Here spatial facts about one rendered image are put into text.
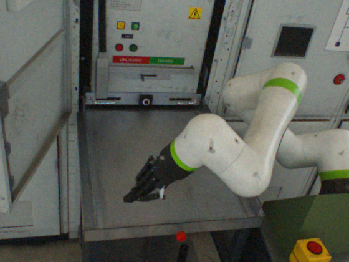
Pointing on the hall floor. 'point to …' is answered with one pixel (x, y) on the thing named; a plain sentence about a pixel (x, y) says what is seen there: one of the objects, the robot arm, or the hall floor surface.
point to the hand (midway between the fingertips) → (133, 195)
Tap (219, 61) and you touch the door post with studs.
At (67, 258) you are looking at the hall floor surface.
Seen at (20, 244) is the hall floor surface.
